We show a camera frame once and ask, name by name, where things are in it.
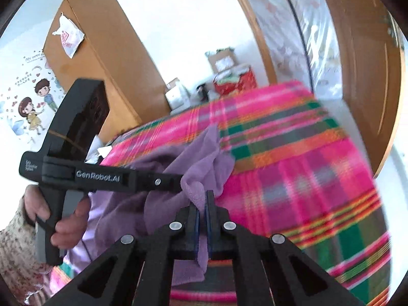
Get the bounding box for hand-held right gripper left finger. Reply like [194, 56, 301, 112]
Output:
[48, 203, 201, 306]

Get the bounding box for wooden door frame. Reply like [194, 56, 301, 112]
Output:
[223, 0, 278, 85]

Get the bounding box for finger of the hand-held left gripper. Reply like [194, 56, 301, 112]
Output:
[127, 169, 185, 194]

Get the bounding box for cartoon couple wall sticker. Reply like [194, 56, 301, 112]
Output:
[0, 49, 67, 141]

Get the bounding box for cardboard box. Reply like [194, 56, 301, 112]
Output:
[206, 48, 238, 74]

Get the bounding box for person's left hand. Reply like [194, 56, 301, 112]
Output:
[24, 185, 92, 251]

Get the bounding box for red gift box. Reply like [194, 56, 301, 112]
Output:
[213, 67, 258, 95]

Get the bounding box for purple fleece pants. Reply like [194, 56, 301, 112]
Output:
[65, 124, 236, 283]

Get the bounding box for pink green plaid bed sheet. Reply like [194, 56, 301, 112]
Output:
[49, 81, 392, 306]

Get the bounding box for small white box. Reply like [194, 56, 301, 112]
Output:
[165, 78, 192, 109]

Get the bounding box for black curtain strip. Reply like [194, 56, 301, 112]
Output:
[274, 0, 316, 86]

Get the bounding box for clear plastic door curtain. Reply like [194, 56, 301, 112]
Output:
[236, 0, 343, 103]

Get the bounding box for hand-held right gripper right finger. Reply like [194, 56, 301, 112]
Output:
[204, 189, 365, 306]

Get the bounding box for white plastic bag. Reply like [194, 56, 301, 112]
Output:
[52, 13, 85, 58]

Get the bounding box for wooden wardrobe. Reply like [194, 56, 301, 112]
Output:
[43, 0, 173, 144]

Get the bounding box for person's left forearm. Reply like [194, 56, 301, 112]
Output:
[0, 198, 64, 306]

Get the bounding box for wooden door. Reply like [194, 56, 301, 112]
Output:
[314, 0, 402, 179]

